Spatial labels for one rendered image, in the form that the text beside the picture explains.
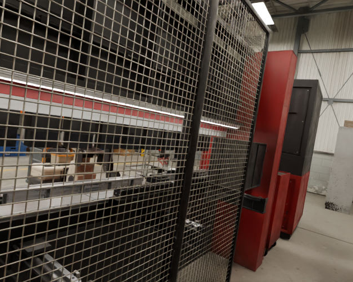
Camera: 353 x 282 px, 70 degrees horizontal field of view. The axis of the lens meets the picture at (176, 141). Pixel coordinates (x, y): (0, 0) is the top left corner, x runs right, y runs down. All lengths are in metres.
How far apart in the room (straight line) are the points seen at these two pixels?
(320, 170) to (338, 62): 3.21
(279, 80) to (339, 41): 6.54
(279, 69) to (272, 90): 0.23
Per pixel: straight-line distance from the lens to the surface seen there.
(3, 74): 1.10
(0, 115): 1.31
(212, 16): 1.05
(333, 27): 9.43
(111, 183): 1.71
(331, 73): 8.97
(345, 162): 6.89
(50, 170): 2.71
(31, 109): 1.35
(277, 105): 2.77
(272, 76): 2.85
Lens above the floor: 1.37
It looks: 3 degrees down
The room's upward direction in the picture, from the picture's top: 8 degrees clockwise
